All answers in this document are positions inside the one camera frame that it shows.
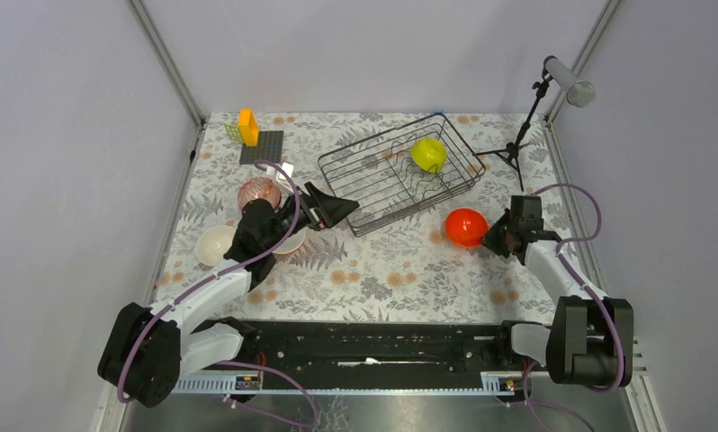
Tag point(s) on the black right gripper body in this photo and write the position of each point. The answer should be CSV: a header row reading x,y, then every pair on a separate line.
x,y
509,229

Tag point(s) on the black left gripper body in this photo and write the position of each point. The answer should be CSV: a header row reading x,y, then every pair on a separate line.
x,y
285,218

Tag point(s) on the orange bowl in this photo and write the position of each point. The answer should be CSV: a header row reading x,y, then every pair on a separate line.
x,y
292,243
465,227

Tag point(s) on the orange bowl front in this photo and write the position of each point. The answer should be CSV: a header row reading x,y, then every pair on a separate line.
x,y
292,243

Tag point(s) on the pink patterned bowl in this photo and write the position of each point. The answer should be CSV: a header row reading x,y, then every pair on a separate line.
x,y
259,188

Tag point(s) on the beige ceramic bowl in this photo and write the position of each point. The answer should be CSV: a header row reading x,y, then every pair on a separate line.
x,y
213,244

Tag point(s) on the yellow green bowl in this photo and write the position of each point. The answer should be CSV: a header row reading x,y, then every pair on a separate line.
x,y
429,154

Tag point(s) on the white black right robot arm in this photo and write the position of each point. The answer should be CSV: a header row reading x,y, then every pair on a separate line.
x,y
590,339

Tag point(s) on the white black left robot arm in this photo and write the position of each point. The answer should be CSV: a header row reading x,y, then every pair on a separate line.
x,y
151,348

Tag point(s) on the grey lego baseplate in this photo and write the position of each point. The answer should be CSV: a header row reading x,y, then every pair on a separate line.
x,y
269,147

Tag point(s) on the black microphone tripod stand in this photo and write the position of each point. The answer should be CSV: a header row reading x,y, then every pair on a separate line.
x,y
510,153

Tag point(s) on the floral tablecloth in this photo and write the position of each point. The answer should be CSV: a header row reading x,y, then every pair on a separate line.
x,y
408,271

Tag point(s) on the orange block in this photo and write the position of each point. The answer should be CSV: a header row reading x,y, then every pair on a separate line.
x,y
248,128

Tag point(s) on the yellow green grid plate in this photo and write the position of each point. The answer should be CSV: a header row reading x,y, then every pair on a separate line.
x,y
233,132

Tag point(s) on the silver microphone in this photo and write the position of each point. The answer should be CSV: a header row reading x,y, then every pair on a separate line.
x,y
578,92

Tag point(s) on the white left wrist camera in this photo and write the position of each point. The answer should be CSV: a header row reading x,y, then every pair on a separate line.
x,y
283,178

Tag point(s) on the black wire dish rack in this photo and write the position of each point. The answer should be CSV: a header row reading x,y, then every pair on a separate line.
x,y
380,174

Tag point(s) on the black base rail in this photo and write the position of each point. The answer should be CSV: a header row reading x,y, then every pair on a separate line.
x,y
377,358

